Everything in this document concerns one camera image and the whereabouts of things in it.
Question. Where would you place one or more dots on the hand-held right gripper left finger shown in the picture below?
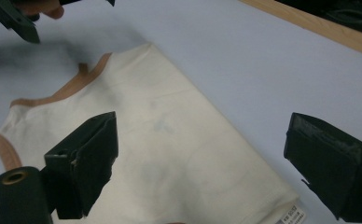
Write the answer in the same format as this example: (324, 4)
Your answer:
(86, 161)

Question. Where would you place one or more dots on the cream baby bodysuit brown trim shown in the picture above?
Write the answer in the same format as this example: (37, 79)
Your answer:
(185, 140)

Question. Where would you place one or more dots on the light blue mat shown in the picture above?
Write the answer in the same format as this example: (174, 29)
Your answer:
(232, 62)

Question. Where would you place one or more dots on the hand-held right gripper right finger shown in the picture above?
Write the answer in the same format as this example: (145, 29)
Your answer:
(334, 168)

